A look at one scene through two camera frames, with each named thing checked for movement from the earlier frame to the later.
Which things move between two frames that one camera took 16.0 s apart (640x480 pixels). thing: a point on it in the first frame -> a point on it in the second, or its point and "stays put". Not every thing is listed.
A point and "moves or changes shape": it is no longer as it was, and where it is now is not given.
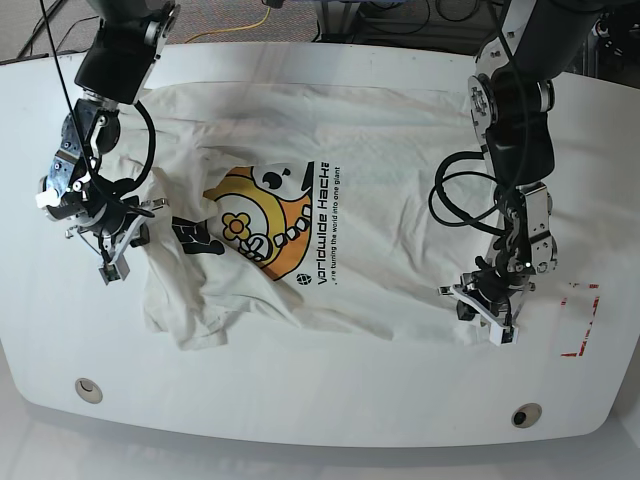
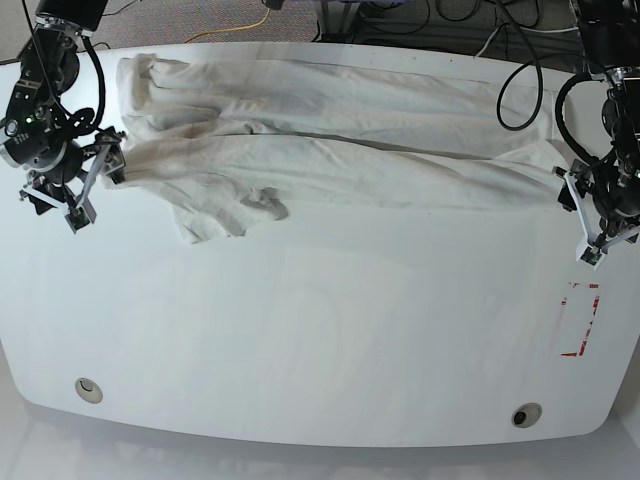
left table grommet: (88, 390) stays put
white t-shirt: (301, 206) moves or changes shape
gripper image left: (76, 192) -> (43, 136)
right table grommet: (526, 414) stays put
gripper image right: (525, 249) -> (605, 188)
